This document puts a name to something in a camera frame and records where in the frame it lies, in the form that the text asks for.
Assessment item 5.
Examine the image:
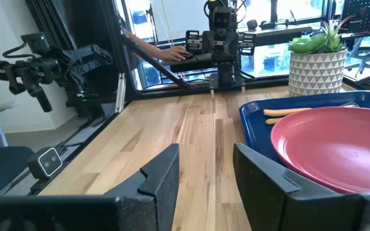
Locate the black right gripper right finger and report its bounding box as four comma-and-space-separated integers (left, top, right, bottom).
233, 143, 370, 231

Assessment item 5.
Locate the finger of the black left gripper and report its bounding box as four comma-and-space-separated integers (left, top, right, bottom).
239, 31, 257, 56
185, 30, 202, 55

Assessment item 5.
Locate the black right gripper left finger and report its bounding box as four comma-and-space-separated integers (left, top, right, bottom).
0, 143, 180, 231

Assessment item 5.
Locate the fork with cream handle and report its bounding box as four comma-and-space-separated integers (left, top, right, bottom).
263, 101, 360, 117

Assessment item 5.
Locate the spoon with cream handle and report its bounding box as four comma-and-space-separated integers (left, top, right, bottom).
265, 117, 284, 126

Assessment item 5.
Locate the person's forearm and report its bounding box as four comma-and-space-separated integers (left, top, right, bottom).
123, 28, 167, 58

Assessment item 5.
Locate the dark blue plastic tray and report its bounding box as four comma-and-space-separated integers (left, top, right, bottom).
238, 90, 370, 167

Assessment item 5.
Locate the person's hand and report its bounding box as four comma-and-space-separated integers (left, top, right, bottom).
161, 46, 188, 62

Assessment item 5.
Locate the large black-framed window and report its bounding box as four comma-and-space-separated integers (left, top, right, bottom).
120, 0, 343, 87

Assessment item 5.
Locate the black desk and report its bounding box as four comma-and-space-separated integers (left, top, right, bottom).
168, 25, 313, 73

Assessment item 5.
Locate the black monitor stand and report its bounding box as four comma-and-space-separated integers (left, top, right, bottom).
258, 0, 290, 30

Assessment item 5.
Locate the green succulent plant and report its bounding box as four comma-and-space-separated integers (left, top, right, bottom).
287, 12, 357, 55

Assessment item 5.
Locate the grey white triangle-pattern planter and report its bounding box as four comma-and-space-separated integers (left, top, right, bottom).
288, 48, 348, 97

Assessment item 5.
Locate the white aluminium bar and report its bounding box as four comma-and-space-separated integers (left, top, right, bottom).
115, 73, 127, 114

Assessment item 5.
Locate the black perforated panel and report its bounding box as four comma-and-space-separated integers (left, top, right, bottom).
340, 0, 370, 37

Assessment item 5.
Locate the dark blue chair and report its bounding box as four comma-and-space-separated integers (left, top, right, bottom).
0, 146, 35, 198

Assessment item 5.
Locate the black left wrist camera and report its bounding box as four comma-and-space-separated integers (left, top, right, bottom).
212, 6, 234, 31

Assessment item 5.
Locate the black station frame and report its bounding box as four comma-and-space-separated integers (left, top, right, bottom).
24, 0, 301, 101

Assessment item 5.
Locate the small black depth camera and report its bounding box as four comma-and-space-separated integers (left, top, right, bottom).
26, 146, 64, 180

